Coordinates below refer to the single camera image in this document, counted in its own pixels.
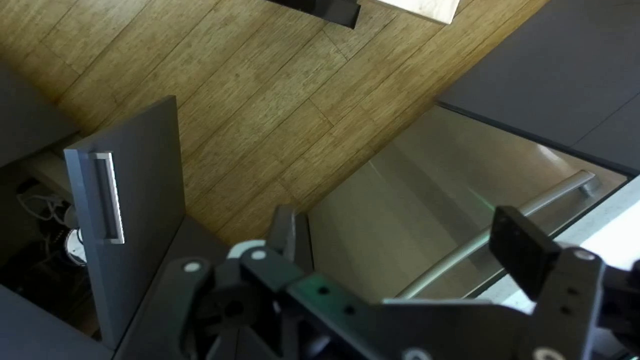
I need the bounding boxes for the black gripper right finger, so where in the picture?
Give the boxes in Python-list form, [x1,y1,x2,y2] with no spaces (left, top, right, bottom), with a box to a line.
[489,204,640,360]

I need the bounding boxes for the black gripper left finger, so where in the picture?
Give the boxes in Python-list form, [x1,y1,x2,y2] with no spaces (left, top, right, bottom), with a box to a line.
[159,204,376,360]

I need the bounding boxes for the dark grey cabinet door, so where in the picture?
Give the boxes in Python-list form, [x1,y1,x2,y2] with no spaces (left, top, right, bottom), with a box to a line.
[62,95,191,351]

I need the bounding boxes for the dark cabinet beside dishwasher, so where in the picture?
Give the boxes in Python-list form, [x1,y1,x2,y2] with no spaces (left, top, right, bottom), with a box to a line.
[439,0,640,179]

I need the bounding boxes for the white round object inside cabinet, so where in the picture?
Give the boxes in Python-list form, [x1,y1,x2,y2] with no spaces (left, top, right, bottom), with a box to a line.
[65,229,91,269]

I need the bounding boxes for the dark lower cabinet unit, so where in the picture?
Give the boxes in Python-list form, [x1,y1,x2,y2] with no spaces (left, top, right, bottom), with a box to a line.
[0,60,119,360]

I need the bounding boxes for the light brown box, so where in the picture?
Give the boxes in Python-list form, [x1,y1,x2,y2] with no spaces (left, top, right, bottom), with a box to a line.
[375,0,465,29]

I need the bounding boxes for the black block on floor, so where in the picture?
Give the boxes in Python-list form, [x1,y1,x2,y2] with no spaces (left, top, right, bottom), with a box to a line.
[268,0,362,31]

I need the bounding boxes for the silver dishwasher bar handle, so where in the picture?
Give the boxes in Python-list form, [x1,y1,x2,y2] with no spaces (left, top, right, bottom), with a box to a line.
[399,170,601,302]

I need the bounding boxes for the silver cabinet door handle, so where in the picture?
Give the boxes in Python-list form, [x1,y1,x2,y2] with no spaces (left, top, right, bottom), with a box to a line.
[92,150,128,249]

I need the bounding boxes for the white cables inside cabinet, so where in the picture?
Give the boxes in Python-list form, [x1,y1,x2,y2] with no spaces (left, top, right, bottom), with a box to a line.
[14,179,81,236]

